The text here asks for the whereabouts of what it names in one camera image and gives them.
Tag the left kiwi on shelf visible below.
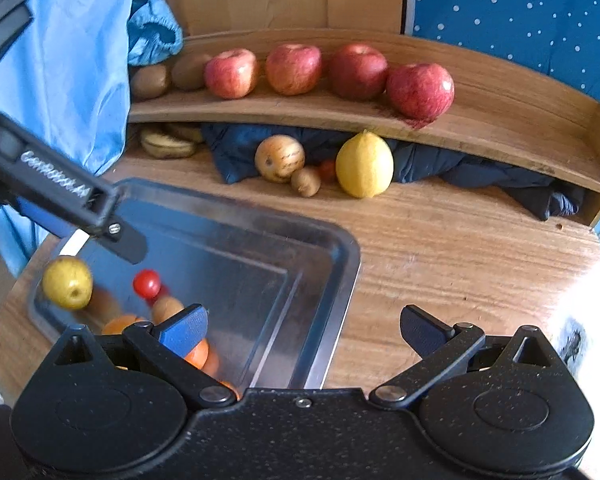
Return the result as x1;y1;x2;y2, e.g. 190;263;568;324
130;64;171;100

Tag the red cherry tomato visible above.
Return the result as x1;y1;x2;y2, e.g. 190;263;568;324
132;269;162;300
318;159;337;183

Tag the blue elastic cuff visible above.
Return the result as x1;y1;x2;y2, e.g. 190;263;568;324
126;0;184;67

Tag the curved wooden shelf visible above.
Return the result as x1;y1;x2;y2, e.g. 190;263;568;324
129;28;600;226

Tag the yellow-green pear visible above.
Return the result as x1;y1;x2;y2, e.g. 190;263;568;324
41;256;93;311

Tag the rightmost red apple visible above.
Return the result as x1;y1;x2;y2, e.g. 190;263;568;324
386;63;455;120

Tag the dark red apple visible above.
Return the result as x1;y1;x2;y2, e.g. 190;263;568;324
328;44;389;102

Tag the overripe banana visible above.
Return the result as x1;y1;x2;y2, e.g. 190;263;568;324
140;127;196;159

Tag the metal tray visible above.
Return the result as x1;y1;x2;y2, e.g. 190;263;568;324
26;176;362;391

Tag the yellow lemon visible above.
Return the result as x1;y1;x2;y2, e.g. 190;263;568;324
335;130;394;198

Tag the small tangerine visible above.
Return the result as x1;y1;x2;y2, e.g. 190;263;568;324
184;338;209;370

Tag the large orange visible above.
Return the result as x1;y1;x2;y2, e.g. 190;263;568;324
102;314;145;335

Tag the pink red apple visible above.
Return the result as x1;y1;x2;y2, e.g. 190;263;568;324
265;44;323;96

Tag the light blue garment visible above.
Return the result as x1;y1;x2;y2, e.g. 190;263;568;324
0;0;136;279

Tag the blue dotted fabric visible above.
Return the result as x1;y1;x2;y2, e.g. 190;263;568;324
404;0;600;102

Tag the dark blue quilted cloth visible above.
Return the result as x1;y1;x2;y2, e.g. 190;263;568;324
200;122;585;221

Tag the small brown kiwi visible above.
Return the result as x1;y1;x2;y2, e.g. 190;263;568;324
151;296;184;325

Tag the pale red apple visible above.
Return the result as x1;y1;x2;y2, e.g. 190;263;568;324
204;48;259;100

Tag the striped yellow melon fruit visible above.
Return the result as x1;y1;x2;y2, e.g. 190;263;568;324
254;134;306;183

